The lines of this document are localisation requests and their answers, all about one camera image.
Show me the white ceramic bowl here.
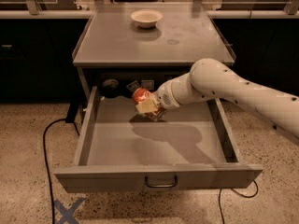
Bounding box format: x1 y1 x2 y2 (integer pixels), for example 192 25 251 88
131 9 163 29

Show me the black power cable left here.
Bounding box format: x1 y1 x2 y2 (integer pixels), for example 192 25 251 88
42 118 81 224

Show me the white label card tilted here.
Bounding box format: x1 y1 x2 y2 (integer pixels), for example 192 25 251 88
126 80 140 92

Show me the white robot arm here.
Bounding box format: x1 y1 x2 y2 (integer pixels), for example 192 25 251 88
132 59 299 140

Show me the red coke can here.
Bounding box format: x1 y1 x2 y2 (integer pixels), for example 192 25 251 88
132 88 166 121

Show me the black round device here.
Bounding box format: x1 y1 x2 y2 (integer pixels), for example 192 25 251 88
102 79 120 98

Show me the blue tape cross mark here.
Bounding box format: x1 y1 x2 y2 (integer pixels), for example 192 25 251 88
54 197 85 224

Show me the grey open top drawer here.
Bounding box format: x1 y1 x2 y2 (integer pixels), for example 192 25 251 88
54 89 263 193

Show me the grey metal cabinet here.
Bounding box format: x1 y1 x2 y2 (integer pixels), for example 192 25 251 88
73 2 235 96

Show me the black cable right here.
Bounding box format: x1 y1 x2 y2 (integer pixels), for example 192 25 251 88
218 179 260 224

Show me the white label card square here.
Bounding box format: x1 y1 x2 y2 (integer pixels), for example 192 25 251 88
141 80 154 91

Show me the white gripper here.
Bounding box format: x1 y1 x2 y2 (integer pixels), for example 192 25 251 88
135 74 194 114

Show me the dark counter cabinet left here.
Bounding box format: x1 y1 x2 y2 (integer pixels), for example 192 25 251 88
0 19 87 103

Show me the black metal drawer handle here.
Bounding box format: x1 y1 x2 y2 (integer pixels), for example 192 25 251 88
144 175 178 189

